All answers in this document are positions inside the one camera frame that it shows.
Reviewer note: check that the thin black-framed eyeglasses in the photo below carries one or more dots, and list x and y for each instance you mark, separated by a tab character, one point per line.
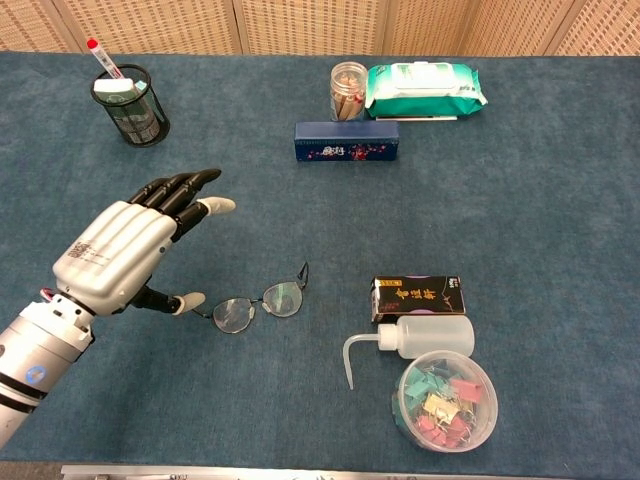
232	315

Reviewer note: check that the small teal white item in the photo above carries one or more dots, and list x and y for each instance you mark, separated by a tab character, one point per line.
142	85

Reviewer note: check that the black mesh pen holder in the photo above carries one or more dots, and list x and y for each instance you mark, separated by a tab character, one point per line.
135	125

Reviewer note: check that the black box with gold characters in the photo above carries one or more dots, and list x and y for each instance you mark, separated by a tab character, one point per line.
420	297

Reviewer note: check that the pink binder clip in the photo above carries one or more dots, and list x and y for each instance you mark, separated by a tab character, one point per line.
429	427
457	430
467	391

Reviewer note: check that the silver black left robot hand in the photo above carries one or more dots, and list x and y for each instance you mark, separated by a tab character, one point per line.
110	250

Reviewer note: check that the green white wet wipes pack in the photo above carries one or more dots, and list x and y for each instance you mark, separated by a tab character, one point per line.
425	90

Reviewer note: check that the blue felt table cloth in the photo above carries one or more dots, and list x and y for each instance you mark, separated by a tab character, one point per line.
300	225

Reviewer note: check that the clear tube with red cap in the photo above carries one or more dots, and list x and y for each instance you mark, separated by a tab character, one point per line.
100	55

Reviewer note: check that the clear plastic jar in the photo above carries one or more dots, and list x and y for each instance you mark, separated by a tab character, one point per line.
347	95

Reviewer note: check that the teal binder clip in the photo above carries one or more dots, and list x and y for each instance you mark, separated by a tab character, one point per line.
417	387

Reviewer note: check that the woven rattan folding screen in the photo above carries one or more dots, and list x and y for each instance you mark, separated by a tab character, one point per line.
310	25

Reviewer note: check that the clear round plastic cup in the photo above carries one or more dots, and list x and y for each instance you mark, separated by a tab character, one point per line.
487	415

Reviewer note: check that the long blue floral box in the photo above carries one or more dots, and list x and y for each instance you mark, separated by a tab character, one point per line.
345	137

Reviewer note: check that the white and green box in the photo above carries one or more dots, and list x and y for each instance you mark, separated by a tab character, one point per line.
114	89

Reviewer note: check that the yellow binder clip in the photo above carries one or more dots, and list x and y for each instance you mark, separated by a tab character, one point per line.
440	405

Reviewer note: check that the aluminium rail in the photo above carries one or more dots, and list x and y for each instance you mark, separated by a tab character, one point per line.
300	474

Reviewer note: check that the translucent wash bottle with spout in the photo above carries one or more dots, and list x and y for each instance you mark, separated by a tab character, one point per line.
435	337

